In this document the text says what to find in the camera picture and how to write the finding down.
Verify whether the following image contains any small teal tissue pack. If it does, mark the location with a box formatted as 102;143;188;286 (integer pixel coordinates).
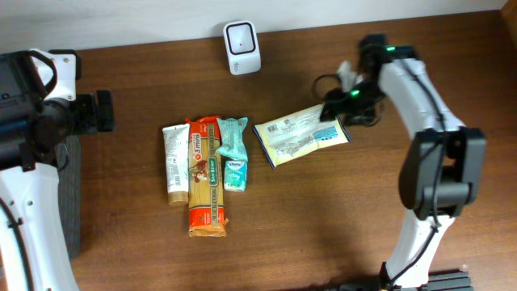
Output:
224;160;247;192

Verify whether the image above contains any orange spaghetti packet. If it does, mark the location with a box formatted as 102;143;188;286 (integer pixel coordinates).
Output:
187;116;227;237

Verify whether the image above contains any white barcode scanner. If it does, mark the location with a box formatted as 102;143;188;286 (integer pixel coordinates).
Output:
223;20;262;76

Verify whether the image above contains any right black camera cable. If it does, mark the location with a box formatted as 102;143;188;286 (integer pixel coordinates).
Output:
311;74;344;102

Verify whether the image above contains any teal snack pouch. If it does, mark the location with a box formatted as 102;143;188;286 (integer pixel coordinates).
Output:
216;117;248;162

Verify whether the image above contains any grey plastic mesh basket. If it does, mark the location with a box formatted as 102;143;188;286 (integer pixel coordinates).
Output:
56;136;82;259

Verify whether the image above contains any yellow white wipes pack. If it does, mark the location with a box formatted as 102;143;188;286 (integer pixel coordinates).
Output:
254;104;351;169

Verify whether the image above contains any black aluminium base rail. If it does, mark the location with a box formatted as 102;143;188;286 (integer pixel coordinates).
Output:
343;269;474;291

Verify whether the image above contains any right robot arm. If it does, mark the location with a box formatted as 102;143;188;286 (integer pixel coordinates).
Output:
320;34;486;290

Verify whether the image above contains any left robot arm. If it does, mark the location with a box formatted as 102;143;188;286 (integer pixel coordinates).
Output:
1;48;116;290

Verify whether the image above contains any white cream tube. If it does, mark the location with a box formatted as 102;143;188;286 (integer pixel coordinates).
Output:
162;124;190;205

